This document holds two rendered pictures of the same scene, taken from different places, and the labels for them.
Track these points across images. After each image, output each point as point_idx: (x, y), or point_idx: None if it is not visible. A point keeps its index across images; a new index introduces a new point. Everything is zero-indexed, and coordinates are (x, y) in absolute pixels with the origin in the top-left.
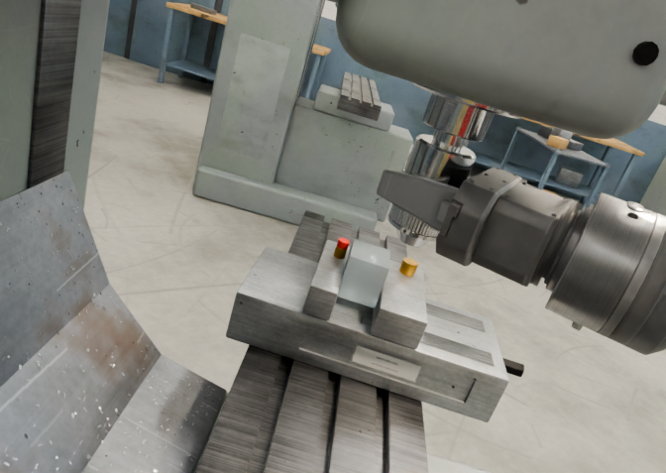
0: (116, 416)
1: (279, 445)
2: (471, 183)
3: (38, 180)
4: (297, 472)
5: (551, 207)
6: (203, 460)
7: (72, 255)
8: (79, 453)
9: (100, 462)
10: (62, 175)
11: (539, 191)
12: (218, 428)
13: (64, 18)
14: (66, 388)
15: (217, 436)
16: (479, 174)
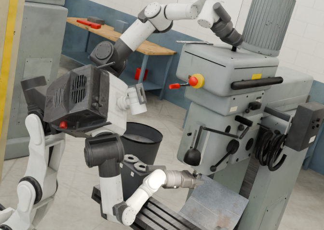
0: (207, 228)
1: (188, 229)
2: (186, 169)
3: (240, 194)
4: (182, 228)
5: (180, 172)
6: (189, 221)
7: (234, 209)
8: (199, 221)
9: (198, 224)
10: (247, 199)
11: (187, 177)
12: (195, 225)
13: (252, 170)
14: (210, 217)
15: (193, 224)
16: (191, 173)
